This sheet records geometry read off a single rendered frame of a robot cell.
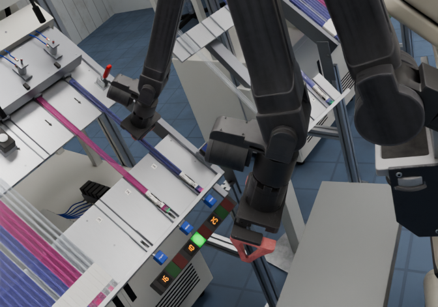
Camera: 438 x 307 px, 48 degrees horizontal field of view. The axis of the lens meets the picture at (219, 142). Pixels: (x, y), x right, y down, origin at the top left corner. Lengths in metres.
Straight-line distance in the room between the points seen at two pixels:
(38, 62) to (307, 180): 1.45
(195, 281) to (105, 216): 0.75
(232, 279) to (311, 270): 0.89
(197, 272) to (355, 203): 0.81
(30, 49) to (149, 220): 0.59
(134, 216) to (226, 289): 0.86
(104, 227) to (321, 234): 0.57
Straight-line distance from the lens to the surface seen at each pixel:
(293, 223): 1.95
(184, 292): 1.96
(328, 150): 2.58
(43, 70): 1.46
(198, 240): 1.36
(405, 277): 1.98
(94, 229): 1.31
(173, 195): 1.38
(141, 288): 1.79
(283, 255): 2.11
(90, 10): 5.86
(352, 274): 1.24
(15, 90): 1.42
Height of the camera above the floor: 1.57
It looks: 33 degrees down
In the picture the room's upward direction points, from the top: 21 degrees counter-clockwise
